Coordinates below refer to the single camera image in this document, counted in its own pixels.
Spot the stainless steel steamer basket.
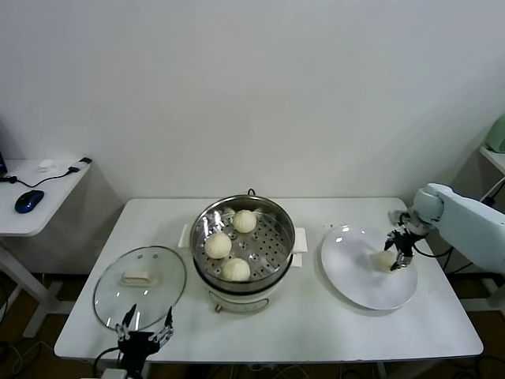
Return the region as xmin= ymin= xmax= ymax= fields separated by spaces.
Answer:
xmin=189 ymin=196 xmax=296 ymax=288

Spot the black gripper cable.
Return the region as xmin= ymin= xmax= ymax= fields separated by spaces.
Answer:
xmin=92 ymin=347 xmax=122 ymax=374
xmin=413 ymin=244 xmax=455 ymax=258

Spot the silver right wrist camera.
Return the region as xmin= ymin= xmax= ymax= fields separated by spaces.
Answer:
xmin=387 ymin=209 xmax=413 ymax=228

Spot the white steamed baozi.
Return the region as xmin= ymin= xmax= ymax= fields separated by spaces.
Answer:
xmin=221 ymin=257 xmax=251 ymax=283
xmin=231 ymin=208 xmax=258 ymax=235
xmin=374 ymin=250 xmax=397 ymax=273
xmin=204 ymin=232 xmax=233 ymax=261

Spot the black desk cable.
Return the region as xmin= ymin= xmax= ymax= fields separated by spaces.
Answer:
xmin=0 ymin=167 xmax=77 ymax=189

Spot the white round plate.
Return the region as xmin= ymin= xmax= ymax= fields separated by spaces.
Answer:
xmin=320 ymin=224 xmax=418 ymax=312

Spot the blue computer mouse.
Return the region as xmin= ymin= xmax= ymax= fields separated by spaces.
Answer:
xmin=14 ymin=189 xmax=45 ymax=214

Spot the glass lid with cream handle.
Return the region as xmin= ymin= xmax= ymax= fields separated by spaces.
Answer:
xmin=92 ymin=245 xmax=188 ymax=332

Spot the black silver cable adapter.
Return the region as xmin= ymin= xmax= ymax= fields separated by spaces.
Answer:
xmin=67 ymin=156 xmax=93 ymax=174

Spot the pale green appliance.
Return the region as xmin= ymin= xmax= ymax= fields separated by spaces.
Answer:
xmin=484 ymin=114 xmax=505 ymax=154

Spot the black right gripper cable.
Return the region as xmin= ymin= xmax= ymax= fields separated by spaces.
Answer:
xmin=413 ymin=244 xmax=455 ymax=258

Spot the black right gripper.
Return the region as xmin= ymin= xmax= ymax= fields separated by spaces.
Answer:
xmin=383 ymin=227 xmax=425 ymax=272

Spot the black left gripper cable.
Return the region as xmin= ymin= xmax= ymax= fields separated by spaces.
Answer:
xmin=92 ymin=347 xmax=122 ymax=374

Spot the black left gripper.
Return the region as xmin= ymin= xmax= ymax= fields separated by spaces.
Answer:
xmin=114 ymin=303 xmax=175 ymax=374

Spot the white side desk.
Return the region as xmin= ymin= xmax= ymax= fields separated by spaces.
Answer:
xmin=0 ymin=159 xmax=92 ymax=340

